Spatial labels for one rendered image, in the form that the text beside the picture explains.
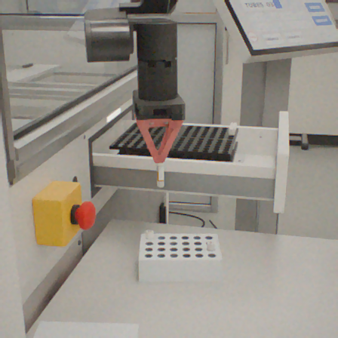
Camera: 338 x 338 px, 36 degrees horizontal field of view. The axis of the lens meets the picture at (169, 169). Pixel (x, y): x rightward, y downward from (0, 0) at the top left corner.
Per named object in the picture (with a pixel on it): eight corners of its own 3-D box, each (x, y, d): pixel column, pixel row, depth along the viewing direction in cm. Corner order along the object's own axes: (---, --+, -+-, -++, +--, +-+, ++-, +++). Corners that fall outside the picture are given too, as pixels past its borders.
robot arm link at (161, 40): (181, 14, 68) (173, 11, 73) (129, 16, 67) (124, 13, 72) (181, 67, 70) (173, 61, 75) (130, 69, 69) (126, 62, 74)
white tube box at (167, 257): (216, 253, 85) (216, 233, 84) (221, 281, 77) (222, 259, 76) (141, 254, 85) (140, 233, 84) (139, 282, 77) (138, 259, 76)
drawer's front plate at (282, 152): (284, 160, 112) (288, 110, 108) (284, 215, 86) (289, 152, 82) (276, 159, 113) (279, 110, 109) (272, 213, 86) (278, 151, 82)
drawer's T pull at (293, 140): (306, 139, 99) (307, 132, 98) (308, 151, 92) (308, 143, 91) (287, 138, 100) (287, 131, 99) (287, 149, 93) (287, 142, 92)
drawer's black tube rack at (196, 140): (237, 157, 108) (238, 127, 106) (228, 188, 92) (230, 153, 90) (135, 150, 113) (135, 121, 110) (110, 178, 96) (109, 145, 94)
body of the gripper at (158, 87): (139, 119, 69) (136, 64, 67) (133, 101, 79) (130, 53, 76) (185, 117, 70) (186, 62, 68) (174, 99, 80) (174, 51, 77)
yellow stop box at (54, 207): (88, 226, 77) (85, 181, 74) (69, 249, 70) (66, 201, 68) (56, 223, 78) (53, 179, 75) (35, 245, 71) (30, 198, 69)
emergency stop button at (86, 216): (98, 222, 74) (97, 197, 73) (88, 235, 71) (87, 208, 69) (78, 220, 75) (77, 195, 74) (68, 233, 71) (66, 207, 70)
